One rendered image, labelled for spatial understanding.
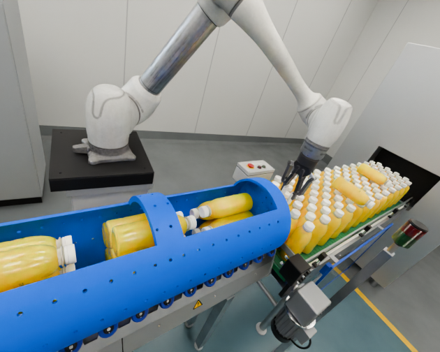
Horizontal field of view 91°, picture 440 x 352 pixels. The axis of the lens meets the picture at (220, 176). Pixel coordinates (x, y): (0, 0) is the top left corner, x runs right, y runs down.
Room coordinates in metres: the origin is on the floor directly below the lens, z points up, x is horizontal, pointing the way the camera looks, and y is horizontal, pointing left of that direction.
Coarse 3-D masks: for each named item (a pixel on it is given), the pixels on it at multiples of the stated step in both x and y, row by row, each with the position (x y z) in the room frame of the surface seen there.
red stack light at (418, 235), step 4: (408, 220) 0.73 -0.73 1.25; (404, 224) 0.72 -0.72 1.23; (408, 224) 0.71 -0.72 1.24; (404, 228) 0.71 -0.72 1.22; (408, 228) 0.70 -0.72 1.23; (412, 228) 0.69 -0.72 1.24; (404, 232) 0.70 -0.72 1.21; (408, 232) 0.69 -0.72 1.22; (412, 232) 0.69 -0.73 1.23; (416, 232) 0.68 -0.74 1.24; (420, 232) 0.68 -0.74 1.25; (412, 236) 0.68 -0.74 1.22; (416, 236) 0.68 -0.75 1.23; (420, 236) 0.68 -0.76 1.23
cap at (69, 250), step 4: (72, 244) 0.26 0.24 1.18; (64, 248) 0.24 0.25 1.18; (68, 248) 0.25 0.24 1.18; (72, 248) 0.25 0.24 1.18; (64, 252) 0.24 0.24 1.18; (68, 252) 0.24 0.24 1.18; (72, 252) 0.24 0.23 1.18; (68, 256) 0.23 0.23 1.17; (72, 256) 0.24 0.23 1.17; (68, 260) 0.23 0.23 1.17; (72, 260) 0.23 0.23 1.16
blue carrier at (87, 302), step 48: (192, 192) 0.60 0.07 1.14; (240, 192) 0.77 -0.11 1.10; (0, 240) 0.26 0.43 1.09; (96, 240) 0.38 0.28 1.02; (192, 240) 0.35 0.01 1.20; (240, 240) 0.43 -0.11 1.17; (48, 288) 0.16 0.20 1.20; (96, 288) 0.19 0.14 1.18; (144, 288) 0.24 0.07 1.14; (0, 336) 0.10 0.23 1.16; (48, 336) 0.12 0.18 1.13
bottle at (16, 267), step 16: (0, 256) 0.18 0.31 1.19; (16, 256) 0.19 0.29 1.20; (32, 256) 0.20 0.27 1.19; (48, 256) 0.21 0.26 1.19; (64, 256) 0.23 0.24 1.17; (0, 272) 0.16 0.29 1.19; (16, 272) 0.17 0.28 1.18; (32, 272) 0.18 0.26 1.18; (48, 272) 0.20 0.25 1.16; (0, 288) 0.15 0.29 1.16
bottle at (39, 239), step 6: (12, 240) 0.24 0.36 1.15; (18, 240) 0.24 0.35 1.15; (24, 240) 0.24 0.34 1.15; (30, 240) 0.25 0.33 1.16; (36, 240) 0.25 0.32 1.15; (42, 240) 0.26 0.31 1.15; (48, 240) 0.27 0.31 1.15; (54, 240) 0.28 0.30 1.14; (60, 240) 0.28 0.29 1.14; (0, 246) 0.22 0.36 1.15; (6, 246) 0.22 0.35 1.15; (12, 246) 0.23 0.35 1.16; (18, 246) 0.23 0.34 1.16; (24, 246) 0.23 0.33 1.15; (54, 246) 0.26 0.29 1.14; (60, 246) 0.27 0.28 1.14
